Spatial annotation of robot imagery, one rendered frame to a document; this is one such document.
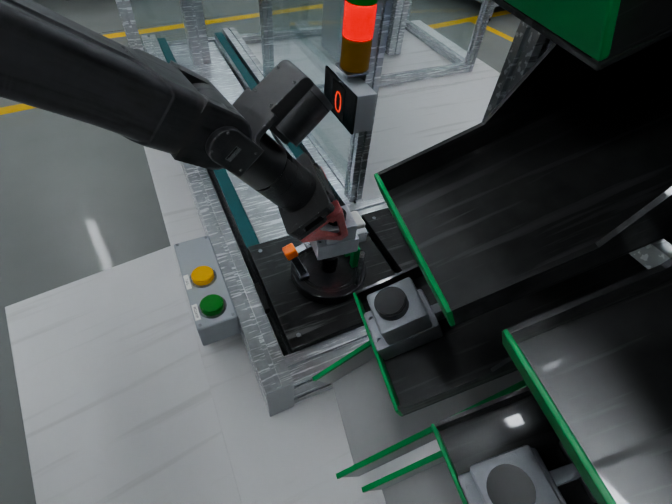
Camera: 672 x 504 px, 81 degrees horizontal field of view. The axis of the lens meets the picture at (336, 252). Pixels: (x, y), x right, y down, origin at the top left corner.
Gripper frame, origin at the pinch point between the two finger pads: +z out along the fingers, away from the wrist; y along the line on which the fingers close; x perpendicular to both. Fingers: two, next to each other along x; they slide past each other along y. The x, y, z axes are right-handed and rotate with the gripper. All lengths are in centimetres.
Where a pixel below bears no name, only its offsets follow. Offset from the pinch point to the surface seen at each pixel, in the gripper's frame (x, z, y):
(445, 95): -37, 72, 81
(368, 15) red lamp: -20.4, -6.3, 24.1
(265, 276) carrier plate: 19.8, 9.2, 7.6
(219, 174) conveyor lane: 25, 10, 43
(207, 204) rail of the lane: 27.3, 6.3, 31.9
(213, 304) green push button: 27.2, 2.8, 3.9
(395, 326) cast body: -4.1, -9.6, -22.1
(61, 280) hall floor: 145, 36, 102
